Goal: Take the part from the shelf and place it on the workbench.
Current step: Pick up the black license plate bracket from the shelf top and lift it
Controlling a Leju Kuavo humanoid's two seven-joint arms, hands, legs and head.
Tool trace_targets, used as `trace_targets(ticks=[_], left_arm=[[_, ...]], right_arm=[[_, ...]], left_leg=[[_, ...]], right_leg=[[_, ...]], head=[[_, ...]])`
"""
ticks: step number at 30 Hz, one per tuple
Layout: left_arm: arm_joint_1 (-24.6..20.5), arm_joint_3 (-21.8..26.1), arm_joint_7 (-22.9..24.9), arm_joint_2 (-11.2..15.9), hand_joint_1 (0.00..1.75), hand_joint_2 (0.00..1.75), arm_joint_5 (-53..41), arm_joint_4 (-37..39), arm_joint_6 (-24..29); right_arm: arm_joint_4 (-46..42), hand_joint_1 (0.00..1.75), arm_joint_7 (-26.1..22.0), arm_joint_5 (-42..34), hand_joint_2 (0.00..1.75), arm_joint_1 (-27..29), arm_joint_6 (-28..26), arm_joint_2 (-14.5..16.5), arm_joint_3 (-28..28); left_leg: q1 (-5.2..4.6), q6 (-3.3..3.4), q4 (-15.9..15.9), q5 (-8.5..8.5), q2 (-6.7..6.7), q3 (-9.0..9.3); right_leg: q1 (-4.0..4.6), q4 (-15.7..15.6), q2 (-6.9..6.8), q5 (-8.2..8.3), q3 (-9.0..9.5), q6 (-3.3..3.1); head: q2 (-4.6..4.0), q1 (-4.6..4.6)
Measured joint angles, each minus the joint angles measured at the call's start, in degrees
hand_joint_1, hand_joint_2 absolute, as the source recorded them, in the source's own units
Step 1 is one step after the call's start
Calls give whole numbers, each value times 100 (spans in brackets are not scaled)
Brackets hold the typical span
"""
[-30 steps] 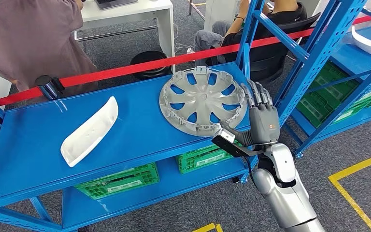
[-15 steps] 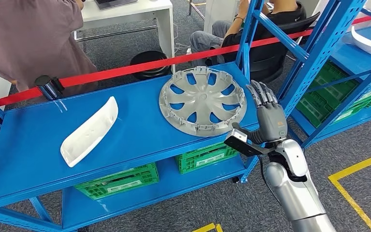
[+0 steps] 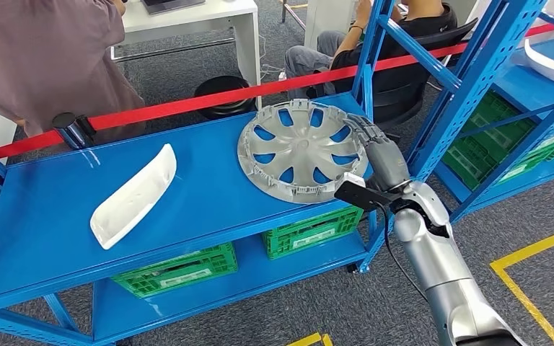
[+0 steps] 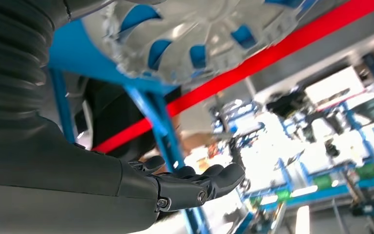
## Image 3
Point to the person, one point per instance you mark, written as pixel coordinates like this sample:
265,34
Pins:
43,57
315,55

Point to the white curved plastic part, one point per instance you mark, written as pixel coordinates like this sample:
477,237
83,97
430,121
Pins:
133,198
549,67

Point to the blue metal shelf rack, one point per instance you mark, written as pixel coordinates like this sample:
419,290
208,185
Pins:
200,191
516,90

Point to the red barrier belt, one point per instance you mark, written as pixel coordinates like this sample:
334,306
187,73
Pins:
186,102

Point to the chrome black stanchion post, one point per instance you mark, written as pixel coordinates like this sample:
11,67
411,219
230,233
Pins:
69,128

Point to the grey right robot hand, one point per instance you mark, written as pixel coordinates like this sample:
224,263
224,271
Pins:
387,164

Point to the white cabinet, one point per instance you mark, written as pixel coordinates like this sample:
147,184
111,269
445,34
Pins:
327,19

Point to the black office chair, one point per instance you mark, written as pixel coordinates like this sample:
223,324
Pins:
396,90

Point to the grey laptop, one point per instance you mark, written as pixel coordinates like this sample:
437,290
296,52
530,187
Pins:
172,4

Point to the black round stool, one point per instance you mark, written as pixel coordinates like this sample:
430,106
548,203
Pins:
222,90

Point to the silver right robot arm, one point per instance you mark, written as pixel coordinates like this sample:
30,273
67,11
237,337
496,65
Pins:
439,267

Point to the white desk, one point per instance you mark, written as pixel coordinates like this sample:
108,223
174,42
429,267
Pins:
224,16

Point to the yellow floor tape square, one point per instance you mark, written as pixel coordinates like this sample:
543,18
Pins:
530,247
303,340

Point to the silver plastic wheel hubcap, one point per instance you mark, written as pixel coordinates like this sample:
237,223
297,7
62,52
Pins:
301,143

